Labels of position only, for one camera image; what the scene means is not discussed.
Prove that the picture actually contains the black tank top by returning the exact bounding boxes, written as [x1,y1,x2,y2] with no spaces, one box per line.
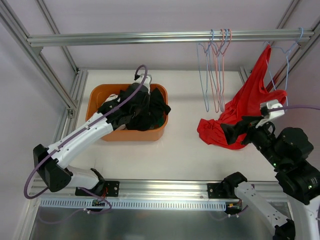
[120,88,171,131]

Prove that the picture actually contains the red tank top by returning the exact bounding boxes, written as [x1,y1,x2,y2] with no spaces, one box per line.
[197,44,287,150]

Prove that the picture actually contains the pink wire hanger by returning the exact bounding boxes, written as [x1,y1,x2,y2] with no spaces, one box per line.
[205,29,226,113]
[212,28,233,113]

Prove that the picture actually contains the blue wire hanger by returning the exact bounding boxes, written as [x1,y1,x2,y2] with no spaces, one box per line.
[196,29,216,113]

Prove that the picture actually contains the blue hanger with red top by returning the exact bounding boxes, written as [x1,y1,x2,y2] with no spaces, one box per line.
[268,27,304,91]

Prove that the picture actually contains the white tank top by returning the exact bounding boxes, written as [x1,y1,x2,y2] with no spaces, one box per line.
[105,93,119,102]

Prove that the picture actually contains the green tank top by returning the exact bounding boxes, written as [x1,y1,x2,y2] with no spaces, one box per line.
[149,117,165,130]

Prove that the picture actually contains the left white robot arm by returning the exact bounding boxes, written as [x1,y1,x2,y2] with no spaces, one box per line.
[33,83,150,196]

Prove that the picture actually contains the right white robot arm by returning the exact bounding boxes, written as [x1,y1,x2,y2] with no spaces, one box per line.
[215,116,320,240]

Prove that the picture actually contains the orange plastic basket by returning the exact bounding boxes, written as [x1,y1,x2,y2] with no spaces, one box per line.
[85,83,169,142]

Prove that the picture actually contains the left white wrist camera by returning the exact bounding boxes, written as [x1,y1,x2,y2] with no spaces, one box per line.
[135,74,152,90]

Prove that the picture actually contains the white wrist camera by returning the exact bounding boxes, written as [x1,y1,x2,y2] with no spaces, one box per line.
[135,74,152,90]
[255,99,285,128]

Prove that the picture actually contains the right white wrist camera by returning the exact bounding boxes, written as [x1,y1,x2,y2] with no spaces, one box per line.
[255,99,285,128]

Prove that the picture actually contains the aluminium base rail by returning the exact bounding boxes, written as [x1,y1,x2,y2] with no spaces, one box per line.
[28,178,288,201]

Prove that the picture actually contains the left aluminium frame post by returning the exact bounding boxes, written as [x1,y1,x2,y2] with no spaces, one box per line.
[0,0,89,118]

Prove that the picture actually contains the aluminium frame post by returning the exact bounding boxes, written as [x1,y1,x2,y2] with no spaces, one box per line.
[265,0,320,91]
[0,0,89,118]

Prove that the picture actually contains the right aluminium frame post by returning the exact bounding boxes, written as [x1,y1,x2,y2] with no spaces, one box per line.
[265,0,320,91]

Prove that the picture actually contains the aluminium hanging rail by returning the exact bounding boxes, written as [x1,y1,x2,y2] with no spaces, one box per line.
[27,28,316,47]

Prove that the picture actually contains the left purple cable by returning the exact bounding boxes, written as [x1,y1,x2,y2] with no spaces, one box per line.
[23,64,148,222]

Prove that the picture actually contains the white slotted cable duct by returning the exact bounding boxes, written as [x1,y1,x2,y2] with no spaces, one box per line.
[39,198,227,212]

